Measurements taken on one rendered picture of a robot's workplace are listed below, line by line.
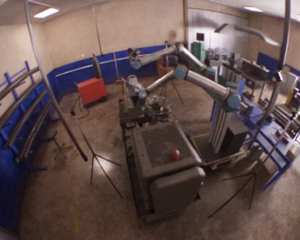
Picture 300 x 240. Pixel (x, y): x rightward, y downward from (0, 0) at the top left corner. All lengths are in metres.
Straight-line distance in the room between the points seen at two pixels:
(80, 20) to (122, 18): 1.63
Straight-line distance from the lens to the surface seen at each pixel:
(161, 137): 1.28
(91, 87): 4.68
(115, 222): 2.40
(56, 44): 6.28
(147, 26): 5.98
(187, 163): 1.13
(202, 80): 1.42
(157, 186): 1.07
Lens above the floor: 2.26
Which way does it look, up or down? 38 degrees down
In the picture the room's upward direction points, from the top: 6 degrees counter-clockwise
